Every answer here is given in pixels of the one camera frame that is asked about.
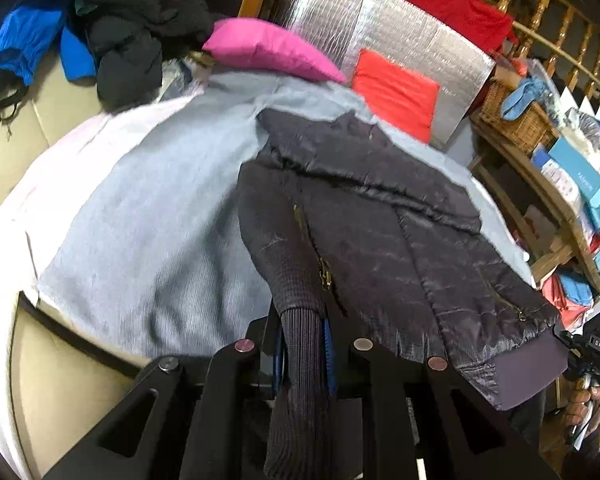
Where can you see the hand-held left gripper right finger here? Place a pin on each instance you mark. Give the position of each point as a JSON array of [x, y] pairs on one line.
[[331, 365]]

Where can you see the red fleece blanket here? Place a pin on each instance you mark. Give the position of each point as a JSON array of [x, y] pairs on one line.
[[455, 5]]

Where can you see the pink pillow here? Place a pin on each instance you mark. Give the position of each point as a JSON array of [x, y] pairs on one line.
[[270, 47]]

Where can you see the clear plastic bag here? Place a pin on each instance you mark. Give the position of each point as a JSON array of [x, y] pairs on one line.
[[542, 72]]

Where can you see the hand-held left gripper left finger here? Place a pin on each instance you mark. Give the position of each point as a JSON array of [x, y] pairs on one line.
[[265, 360]]

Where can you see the wooden stair railing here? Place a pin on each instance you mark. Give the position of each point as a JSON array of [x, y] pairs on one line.
[[562, 35]]

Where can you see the wicker basket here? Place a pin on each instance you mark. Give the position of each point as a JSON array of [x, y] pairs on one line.
[[520, 125]]

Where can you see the grey blanket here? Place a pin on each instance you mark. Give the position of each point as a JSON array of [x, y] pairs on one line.
[[155, 235]]

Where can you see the light blue cloth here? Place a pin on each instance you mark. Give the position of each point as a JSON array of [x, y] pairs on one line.
[[522, 97]]

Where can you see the red pillow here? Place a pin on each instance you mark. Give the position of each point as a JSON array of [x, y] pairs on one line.
[[397, 92]]

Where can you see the dark quilted zip jacket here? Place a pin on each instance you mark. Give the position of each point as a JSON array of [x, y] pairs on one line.
[[380, 260]]

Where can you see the blue jacket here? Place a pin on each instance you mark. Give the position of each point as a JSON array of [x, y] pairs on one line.
[[25, 35]]

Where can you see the silver foil insulation mat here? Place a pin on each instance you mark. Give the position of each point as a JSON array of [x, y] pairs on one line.
[[405, 25]]

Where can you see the wooden shelf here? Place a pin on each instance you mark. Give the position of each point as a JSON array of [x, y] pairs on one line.
[[545, 195]]

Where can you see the teal cardboard box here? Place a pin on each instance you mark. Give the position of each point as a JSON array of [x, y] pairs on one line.
[[575, 165]]

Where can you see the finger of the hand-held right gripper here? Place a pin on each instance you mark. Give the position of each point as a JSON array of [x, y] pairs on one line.
[[572, 344]]

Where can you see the cream sofa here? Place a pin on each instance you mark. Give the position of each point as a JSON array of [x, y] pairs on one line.
[[20, 160]]

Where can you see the silvery grey cloth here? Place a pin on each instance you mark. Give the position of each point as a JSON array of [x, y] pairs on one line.
[[180, 77]]

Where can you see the person's right hand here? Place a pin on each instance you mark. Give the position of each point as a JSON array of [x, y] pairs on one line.
[[585, 405]]

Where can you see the red cloth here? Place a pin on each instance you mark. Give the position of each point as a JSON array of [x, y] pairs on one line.
[[557, 297]]

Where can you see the pile of black and blue coats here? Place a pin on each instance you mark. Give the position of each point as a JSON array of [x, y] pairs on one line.
[[130, 10]]

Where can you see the white blanket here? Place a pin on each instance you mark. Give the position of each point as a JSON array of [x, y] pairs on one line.
[[10, 240]]

